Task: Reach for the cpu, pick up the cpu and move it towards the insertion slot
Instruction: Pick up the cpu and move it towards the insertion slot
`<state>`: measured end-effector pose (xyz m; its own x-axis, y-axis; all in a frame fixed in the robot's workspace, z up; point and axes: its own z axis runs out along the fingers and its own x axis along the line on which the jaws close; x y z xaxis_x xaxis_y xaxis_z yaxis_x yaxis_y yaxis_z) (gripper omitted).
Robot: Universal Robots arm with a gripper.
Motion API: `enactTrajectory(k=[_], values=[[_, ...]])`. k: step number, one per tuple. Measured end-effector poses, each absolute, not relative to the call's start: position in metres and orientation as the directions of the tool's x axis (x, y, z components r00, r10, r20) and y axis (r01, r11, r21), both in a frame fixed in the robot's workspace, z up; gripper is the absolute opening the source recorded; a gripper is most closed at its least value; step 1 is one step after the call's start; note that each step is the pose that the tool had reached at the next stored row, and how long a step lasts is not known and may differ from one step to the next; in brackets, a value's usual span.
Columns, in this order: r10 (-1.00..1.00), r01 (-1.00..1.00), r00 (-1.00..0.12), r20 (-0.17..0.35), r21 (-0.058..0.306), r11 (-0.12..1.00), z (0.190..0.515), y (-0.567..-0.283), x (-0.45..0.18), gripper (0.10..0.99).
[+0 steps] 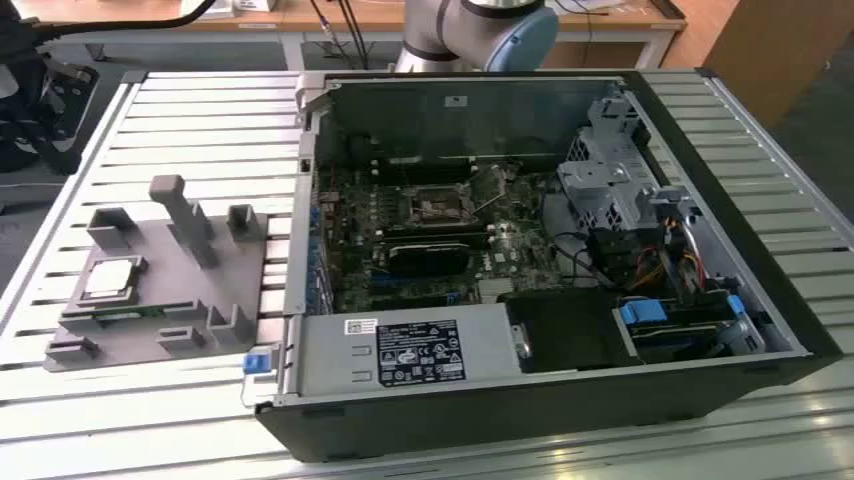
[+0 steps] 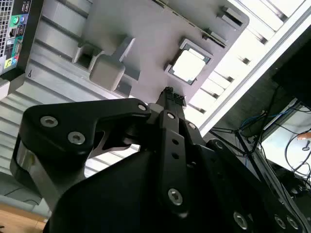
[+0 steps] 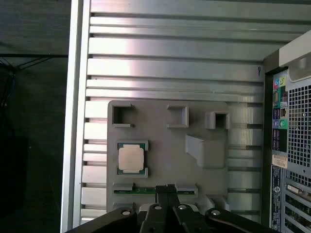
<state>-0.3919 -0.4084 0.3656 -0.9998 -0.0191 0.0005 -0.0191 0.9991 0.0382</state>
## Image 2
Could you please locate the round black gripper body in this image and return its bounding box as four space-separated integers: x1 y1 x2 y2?
43 145 230 233

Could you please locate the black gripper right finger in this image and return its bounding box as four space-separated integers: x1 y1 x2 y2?
171 92 308 233

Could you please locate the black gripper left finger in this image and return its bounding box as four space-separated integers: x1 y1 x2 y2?
9 86 191 218

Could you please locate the silver square CPU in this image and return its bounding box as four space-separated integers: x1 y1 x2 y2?
169 47 212 85

